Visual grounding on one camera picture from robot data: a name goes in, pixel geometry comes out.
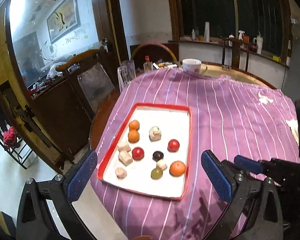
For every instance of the beige foam chunk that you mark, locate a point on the beige foam chunk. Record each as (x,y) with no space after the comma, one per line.
(125,158)

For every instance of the large orange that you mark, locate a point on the large orange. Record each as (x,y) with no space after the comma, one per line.
(177,168)

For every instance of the wooden chair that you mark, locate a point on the wooden chair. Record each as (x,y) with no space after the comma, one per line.
(235,52)
(90,78)

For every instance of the large white foam lump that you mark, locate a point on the large white foam lump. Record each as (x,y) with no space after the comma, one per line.
(155,133)

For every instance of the green grape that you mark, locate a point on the green grape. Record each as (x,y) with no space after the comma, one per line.
(156,173)

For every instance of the purple striped tablecloth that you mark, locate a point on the purple striped tablecloth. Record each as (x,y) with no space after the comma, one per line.
(230,118)

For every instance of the framed fish picture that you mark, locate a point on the framed fish picture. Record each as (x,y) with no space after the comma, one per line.
(63,20)

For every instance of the dark purple plum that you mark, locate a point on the dark purple plum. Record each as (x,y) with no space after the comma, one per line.
(158,155)

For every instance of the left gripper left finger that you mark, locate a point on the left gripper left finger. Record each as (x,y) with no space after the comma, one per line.
(78,176)

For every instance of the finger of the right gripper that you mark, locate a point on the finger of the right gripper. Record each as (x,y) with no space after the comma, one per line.
(248,165)

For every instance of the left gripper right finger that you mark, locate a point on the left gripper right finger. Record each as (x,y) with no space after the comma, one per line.
(220,176)

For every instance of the small orange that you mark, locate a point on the small orange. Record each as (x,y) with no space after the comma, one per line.
(134,125)
(133,136)

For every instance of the white ceramic mug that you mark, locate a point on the white ceramic mug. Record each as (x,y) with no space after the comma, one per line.
(194,66)

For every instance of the red tomato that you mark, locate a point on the red tomato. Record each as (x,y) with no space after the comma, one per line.
(138,153)
(173,145)

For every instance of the beige foam cube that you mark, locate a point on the beige foam cube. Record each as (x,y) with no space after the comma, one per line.
(123,146)

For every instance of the white towel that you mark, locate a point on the white towel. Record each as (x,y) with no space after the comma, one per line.
(293,125)

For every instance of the white foam ball piece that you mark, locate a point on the white foam ball piece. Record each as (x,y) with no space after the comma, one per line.
(161,164)

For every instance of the red capped glass bottle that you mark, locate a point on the red capped glass bottle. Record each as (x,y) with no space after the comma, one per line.
(148,65)

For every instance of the red rimmed white tray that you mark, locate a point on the red rimmed white tray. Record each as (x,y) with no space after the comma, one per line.
(175,122)

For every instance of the clear glass pitcher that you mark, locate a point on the clear glass pitcher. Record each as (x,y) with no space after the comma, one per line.
(126,73)

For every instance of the small beige foam piece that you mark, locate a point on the small beige foam piece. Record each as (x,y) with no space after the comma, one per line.
(120,173)

